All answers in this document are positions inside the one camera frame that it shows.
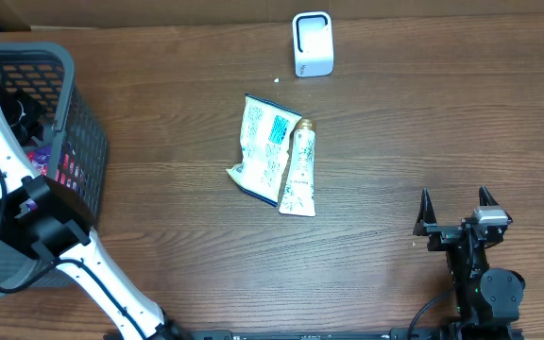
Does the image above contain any white floral tube gold cap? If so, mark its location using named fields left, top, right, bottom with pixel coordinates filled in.
left=279, top=119, right=316, bottom=217

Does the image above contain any dark grey plastic basket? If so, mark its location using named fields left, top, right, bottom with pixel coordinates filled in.
left=0, top=42, right=108, bottom=298

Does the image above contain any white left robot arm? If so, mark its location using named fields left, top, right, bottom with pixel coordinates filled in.
left=0, top=42, right=186, bottom=339

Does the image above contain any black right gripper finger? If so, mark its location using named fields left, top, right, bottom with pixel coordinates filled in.
left=417, top=188, right=437, bottom=225
left=479, top=185, right=499, bottom=206

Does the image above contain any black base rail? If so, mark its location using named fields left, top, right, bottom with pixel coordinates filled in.
left=104, top=329, right=524, bottom=340

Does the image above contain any white printed snack bag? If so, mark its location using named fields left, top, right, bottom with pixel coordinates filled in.
left=227, top=93, right=302, bottom=207

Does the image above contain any white barcode scanner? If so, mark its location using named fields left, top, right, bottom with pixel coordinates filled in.
left=292, top=11, right=334, bottom=77

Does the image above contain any red purple liner pack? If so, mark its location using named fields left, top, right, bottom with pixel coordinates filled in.
left=25, top=145, right=84, bottom=192

